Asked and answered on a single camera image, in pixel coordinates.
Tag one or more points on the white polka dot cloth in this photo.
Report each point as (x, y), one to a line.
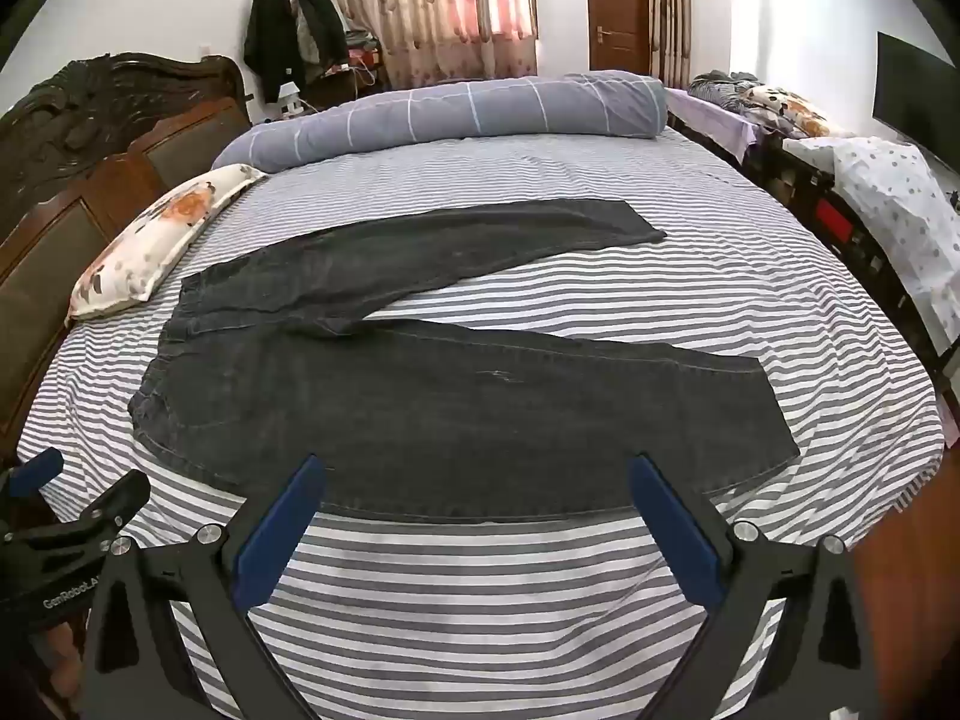
(892, 187)

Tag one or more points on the brown wooden door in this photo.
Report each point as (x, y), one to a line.
(615, 7)

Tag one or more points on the narrow patterned curtain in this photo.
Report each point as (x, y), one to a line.
(667, 7)

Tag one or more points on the patterned window curtain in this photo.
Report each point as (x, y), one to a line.
(435, 7)

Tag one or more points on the floral folded bedding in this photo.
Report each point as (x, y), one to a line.
(787, 109)

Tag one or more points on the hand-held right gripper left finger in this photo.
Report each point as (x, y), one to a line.
(281, 532)

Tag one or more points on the cluttered bedside desk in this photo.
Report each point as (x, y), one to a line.
(337, 90)

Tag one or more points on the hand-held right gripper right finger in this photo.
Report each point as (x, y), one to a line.
(675, 532)

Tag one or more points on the floral pillow with orange flowers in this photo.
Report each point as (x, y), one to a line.
(165, 225)

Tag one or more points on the grey white striped bed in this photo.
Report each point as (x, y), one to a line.
(712, 292)

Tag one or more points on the grey jacket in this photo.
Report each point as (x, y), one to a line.
(319, 22)

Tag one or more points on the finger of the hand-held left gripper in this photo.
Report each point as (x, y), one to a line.
(34, 472)
(124, 495)

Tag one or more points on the dark grey denim pants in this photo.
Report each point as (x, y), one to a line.
(450, 427)

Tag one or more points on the black flat television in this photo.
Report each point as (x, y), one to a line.
(922, 97)

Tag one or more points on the dark cabinet with red panel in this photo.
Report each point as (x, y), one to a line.
(862, 255)

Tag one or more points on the rolled grey checked duvet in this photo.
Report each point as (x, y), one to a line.
(450, 112)

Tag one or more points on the pile of dark clothes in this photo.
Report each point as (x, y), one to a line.
(720, 84)

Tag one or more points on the carved wooden headboard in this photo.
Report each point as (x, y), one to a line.
(75, 165)

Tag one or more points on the small white house lamp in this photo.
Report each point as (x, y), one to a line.
(286, 101)

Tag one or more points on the black coat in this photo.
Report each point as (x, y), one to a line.
(270, 37)

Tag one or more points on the narrow bed with purple sheet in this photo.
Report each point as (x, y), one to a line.
(705, 116)

